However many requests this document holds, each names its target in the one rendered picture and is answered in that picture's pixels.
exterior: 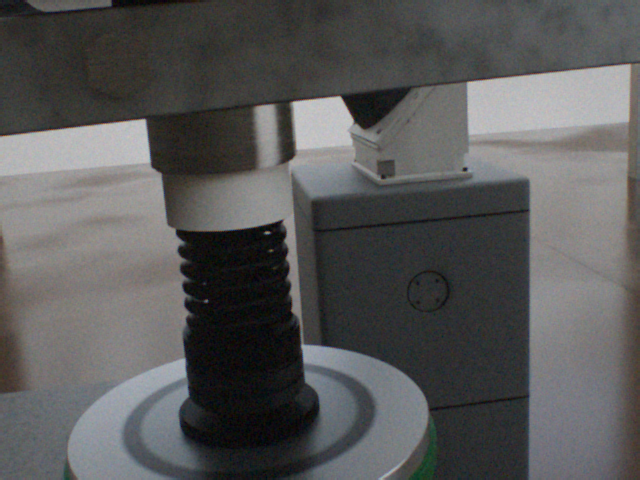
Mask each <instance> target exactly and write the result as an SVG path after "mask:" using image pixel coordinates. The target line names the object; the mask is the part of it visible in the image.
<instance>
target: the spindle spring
mask: <svg viewBox="0 0 640 480"><path fill-rule="evenodd" d="M282 223H283V219H281V220H278V221H275V223H272V224H267V225H263V226H257V227H251V228H243V229H235V230H223V231H187V230H180V229H176V236H177V237H178V238H179V239H180V240H181V241H182V242H181V243H180V245H179V247H178V253H179V256H180V257H181V258H184V260H183V261H182V263H181V264H180V272H181V273H182V274H183V275H184V277H185V279H184V281H183V283H182V288H183V292H184V293H185V294H187V296H186V297H185V298H184V308H185V309H186V310H188V311H189V314H188V316H186V319H185V320H186V324H188V327H189V328H190V329H191V330H194V332H196V333H199V334H203V335H208V336H233V335H241V334H247V333H252V332H255V331H260V330H263V328H266V327H268V326H272V325H274V324H276V323H278V322H279V321H280V320H282V319H283V318H284V317H286V316H290V314H293V313H292V311H291V309H292V307H293V305H292V296H291V295H290V294H289V293H290V291H291V285H292V283H291V281H290V279H289V278H288V274H289V272H290V264H289V262H288V260H287V259H286V258H287V255H288V253H289V247H288V245H287V243H286V242H284V239H286V238H287V227H286V226H284V225H283V224H282ZM267 231H268V232H270V233H269V234H267V233H264V232H267ZM261 233H263V236H264V237H262V238H259V239H255V240H251V241H247V242H242V243H237V244H229V245H221V246H201V243H214V242H225V241H234V240H239V239H245V238H249V237H253V236H257V234H261ZM270 250H273V251H270ZM263 253H265V256H262V257H260V258H256V259H252V260H249V261H245V263H239V264H233V265H224V266H204V263H219V261H229V260H236V259H242V258H248V257H252V256H255V255H260V254H263ZM274 268H275V269H274ZM264 271H266V272H267V273H266V274H263V276H260V277H256V278H253V279H249V280H245V281H239V282H233V283H224V284H204V283H206V281H221V280H232V279H238V278H243V277H249V276H253V274H257V273H261V272H264ZM267 290H268V292H267V293H265V294H263V295H260V296H256V297H253V298H249V299H245V300H239V301H232V303H213V302H205V300H207V299H214V300H217V299H231V298H238V297H243V296H249V295H253V294H257V293H261V292H264V291H267ZM267 308H269V309H270V310H267V311H265V312H263V313H260V314H256V315H252V317H248V318H243V319H237V320H227V321H210V320H203V319H205V318H229V317H237V315H245V314H249V313H254V312H258V311H261V310H265V309H267Z"/></svg>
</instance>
